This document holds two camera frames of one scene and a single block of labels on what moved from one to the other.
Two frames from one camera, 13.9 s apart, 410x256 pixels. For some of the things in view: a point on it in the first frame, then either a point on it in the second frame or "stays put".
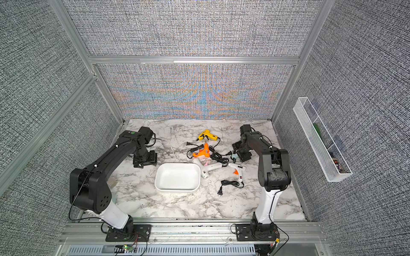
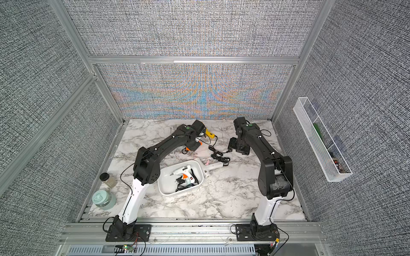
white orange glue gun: [239, 183] -> [186, 173]
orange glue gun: [204, 152] -> [197, 140]
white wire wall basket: [318, 142] stays put
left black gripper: [153, 160] -> [195, 148]
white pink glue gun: [206, 167] stays put
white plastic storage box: [177, 177] stays put
